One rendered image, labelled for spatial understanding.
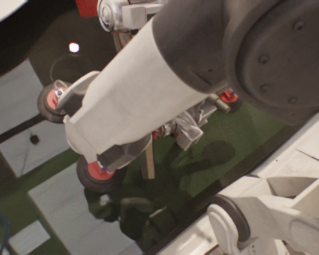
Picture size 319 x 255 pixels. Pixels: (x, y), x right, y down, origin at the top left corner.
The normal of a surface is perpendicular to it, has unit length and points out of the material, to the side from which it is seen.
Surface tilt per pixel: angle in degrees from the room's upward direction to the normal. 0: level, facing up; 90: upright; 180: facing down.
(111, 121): 84
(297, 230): 90
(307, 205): 55
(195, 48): 80
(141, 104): 87
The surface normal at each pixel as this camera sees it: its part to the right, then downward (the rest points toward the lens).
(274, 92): -0.04, 0.83
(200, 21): -0.58, 0.28
